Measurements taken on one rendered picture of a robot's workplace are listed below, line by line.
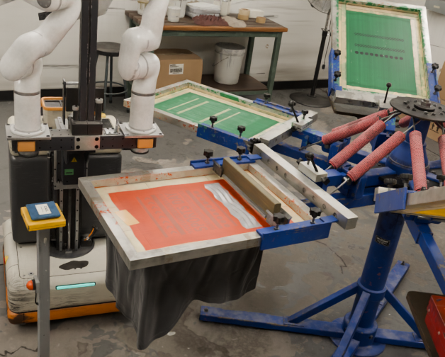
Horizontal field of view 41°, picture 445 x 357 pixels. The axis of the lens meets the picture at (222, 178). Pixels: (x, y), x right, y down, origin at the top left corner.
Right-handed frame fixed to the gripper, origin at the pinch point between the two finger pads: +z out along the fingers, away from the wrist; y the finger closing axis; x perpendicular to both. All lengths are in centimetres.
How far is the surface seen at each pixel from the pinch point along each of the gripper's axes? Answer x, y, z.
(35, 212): -73, -60, -20
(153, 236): -87, -50, -59
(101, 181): -69, -30, -30
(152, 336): -125, -47, -50
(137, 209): -80, -37, -47
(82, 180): -67, -34, -25
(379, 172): -87, 37, -130
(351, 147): -74, 29, -120
